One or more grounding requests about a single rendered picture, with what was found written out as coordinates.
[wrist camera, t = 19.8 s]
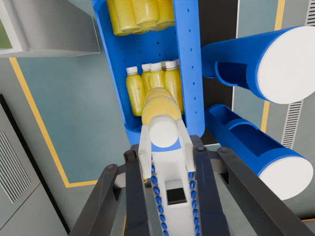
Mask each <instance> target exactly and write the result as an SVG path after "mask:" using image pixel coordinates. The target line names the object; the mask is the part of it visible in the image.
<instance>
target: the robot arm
mask: <svg viewBox="0 0 315 236"><path fill-rule="evenodd" d="M176 121H177V128H178V131H179V140H180V145H181V149H182V152H183V155H184V159H185V162H186V166H187V170H188V171H189V172H192V171H195V170H196V178H197V189H198V199H199V209H200V220H201V231H202V236H231V235H230V231H229V228H228V224H227V220H226V216H225V214H224V213H223V209H222V206H221V201H220V197H219V193H218V188H217V184H216V180H215V176H214V173H218V175H219V177H220V178H221V180H222V181H223V183H224V184H225V186H226V188H227V189H228V191H229V192H230V194H231V195H232V197H233V198H234V200H235V201H236V203H237V205H238V206H239V208H240V209H241V211H242V212H243V214H244V215H245V217H246V219H247V220H248V222H249V223H250V225H251V226H252V228H253V229H254V231H255V232H256V234H257V235H258V236H315V233H313V232H312V231H311V230H310V229H309V228H308V227H307V226H306V224H305V223H304V222H303V221H302V220H301V219H300V218H299V217H298V216H297V215H296V214H295V213H294V212H293V211H292V210H291V209H290V208H289V207H288V206H287V205H286V204H285V203H284V202H283V201H282V200H281V199H280V198H279V197H278V196H277V195H276V194H275V193H274V192H273V191H272V190H271V189H270V188H269V187H268V186H267V185H266V184H265V183H264V182H263V181H262V180H261V179H260V178H259V177H258V176H257V175H256V174H255V173H254V172H253V171H252V170H251V169H250V168H249V167H248V166H247V165H246V164H245V163H244V162H243V161H242V160H241V159H240V158H239V157H238V156H237V155H236V154H235V153H234V152H233V151H232V150H231V149H230V148H228V147H219V148H218V149H217V151H210V150H208V149H207V148H206V147H205V146H204V145H203V143H202V141H201V139H200V138H199V136H198V135H196V134H195V135H189V134H188V132H187V130H186V127H185V125H184V123H183V120H182V119H181V118H180V119H177V120H176ZM123 156H124V159H125V164H123V165H121V166H119V167H118V166H117V164H110V165H108V166H106V167H105V168H104V170H103V172H102V174H101V176H100V177H99V179H98V181H97V183H96V185H95V187H94V189H93V190H92V192H91V194H90V196H89V198H88V200H87V202H86V203H85V205H84V207H83V209H82V211H81V213H80V215H79V216H78V218H77V220H76V222H75V224H74V226H73V228H72V230H71V231H70V233H69V235H68V236H110V234H111V230H112V227H113V223H114V220H115V217H116V213H117V211H118V207H119V204H120V200H121V197H122V194H123V190H124V187H126V219H127V227H126V228H125V231H124V236H154V235H153V230H152V225H151V219H150V212H149V207H148V202H147V196H146V190H145V185H144V179H143V177H144V178H150V177H151V141H150V137H149V129H148V125H147V124H144V125H142V130H141V136H140V144H134V145H133V146H132V147H131V149H130V150H128V151H126V152H125V153H124V154H123Z"/></svg>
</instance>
